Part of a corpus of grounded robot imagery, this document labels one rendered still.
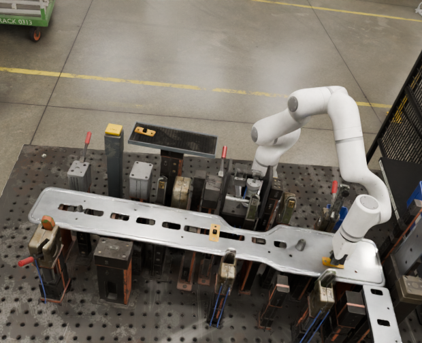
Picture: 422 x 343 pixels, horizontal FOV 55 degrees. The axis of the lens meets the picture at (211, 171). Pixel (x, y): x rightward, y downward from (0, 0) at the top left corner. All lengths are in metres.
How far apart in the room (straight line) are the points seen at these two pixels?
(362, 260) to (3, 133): 2.95
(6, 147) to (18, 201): 1.47
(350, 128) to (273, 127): 0.46
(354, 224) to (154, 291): 0.86
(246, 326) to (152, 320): 0.38
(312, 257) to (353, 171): 0.41
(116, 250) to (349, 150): 0.87
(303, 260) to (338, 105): 0.60
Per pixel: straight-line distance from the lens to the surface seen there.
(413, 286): 1.67
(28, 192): 2.18
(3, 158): 3.48
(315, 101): 1.51
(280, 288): 1.53
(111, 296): 1.72
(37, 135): 3.65
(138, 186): 1.64
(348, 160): 1.40
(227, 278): 1.44
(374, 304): 1.63
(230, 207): 1.74
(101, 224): 1.60
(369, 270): 1.71
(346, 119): 1.40
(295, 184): 2.36
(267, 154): 1.94
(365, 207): 1.39
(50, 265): 1.56
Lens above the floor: 2.23
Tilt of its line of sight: 42 degrees down
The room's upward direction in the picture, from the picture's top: 11 degrees clockwise
